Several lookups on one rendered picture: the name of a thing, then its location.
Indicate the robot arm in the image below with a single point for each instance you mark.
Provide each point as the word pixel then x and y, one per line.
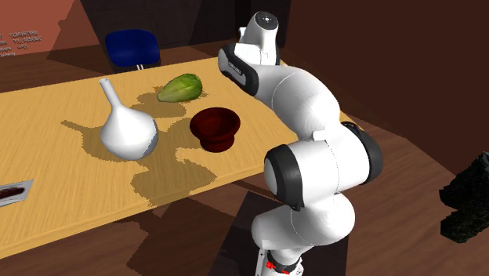
pixel 305 107

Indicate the dark red bowl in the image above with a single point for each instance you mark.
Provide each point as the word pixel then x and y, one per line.
pixel 214 128

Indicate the green cabbage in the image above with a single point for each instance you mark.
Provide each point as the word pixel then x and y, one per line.
pixel 181 88

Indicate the white long-necked vase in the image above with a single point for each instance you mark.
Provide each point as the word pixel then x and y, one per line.
pixel 128 132

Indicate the blue chair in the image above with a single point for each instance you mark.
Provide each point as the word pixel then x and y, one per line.
pixel 131 47

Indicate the dark rough-surfaced block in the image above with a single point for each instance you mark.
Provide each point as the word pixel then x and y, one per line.
pixel 468 198

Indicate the grey tray with dark item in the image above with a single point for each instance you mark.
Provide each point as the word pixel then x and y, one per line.
pixel 11 192

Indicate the pink wall picture with lettering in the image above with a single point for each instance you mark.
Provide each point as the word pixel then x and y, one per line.
pixel 28 25

